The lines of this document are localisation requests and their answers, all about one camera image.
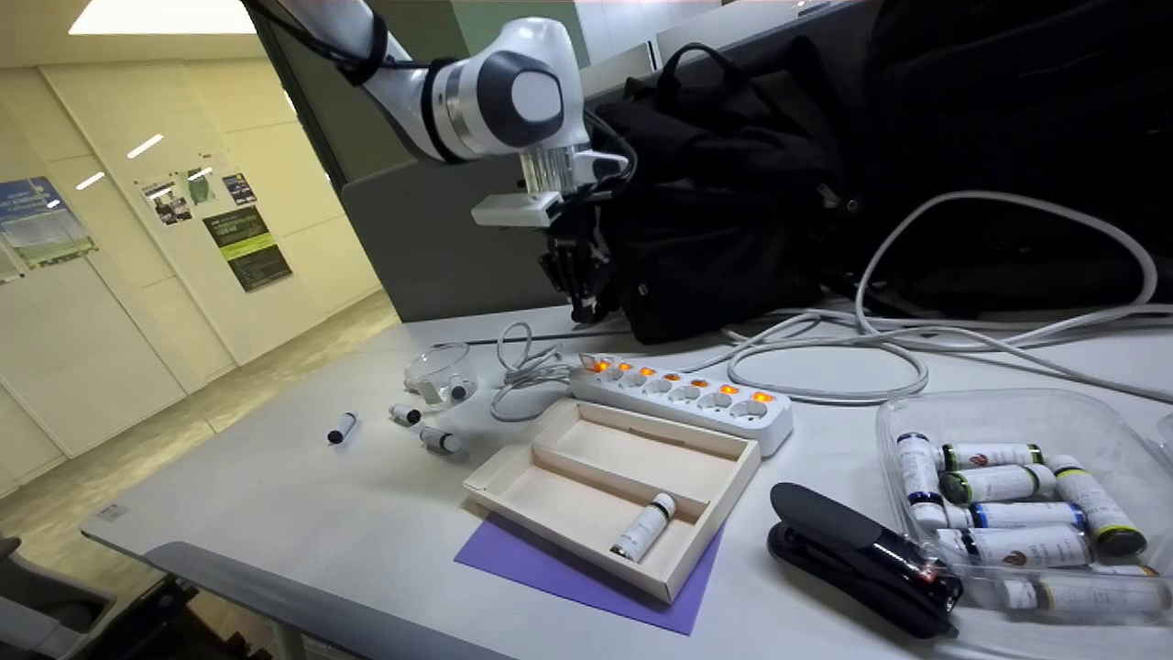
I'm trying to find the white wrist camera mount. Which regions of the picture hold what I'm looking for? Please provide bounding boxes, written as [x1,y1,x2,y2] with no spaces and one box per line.
[471,178,576,233]

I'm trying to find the black office chair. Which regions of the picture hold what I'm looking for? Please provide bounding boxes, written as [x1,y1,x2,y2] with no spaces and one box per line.
[0,531,253,660]

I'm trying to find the white power strip orange switches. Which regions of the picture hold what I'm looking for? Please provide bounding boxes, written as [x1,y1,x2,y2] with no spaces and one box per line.
[569,350,801,458]

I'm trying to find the thin white cable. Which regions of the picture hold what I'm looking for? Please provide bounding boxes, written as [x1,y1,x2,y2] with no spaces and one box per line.
[487,319,578,426]

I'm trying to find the ceiling light panel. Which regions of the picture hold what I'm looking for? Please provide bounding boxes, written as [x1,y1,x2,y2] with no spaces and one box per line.
[65,0,261,39]

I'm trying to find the white tube blue band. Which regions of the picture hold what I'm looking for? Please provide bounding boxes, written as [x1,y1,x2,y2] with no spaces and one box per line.
[896,430,946,531]
[966,500,1094,531]

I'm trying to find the purple paper sheet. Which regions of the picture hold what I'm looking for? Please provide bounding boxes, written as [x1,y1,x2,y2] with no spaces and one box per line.
[450,511,727,639]

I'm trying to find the blue wall poster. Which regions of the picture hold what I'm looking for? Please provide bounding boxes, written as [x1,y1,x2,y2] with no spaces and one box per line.
[0,177,99,270]

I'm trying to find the black stapler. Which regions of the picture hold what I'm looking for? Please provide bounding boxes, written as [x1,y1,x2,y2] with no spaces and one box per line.
[768,481,969,643]

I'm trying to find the black backpack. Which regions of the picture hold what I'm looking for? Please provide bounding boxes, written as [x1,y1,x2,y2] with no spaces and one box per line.
[583,31,887,349]

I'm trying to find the wooden divided tray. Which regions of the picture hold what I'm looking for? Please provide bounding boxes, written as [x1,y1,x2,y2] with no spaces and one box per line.
[462,394,768,608]

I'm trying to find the thick white power cable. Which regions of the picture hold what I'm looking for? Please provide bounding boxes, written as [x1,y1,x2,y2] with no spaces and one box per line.
[850,185,1173,343]
[720,303,1173,412]

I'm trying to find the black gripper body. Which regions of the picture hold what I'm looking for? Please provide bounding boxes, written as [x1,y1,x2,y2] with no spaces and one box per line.
[538,178,622,277]

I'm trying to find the dark poster green stripe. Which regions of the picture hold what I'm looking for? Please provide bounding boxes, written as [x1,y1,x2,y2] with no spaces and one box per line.
[202,201,297,297]

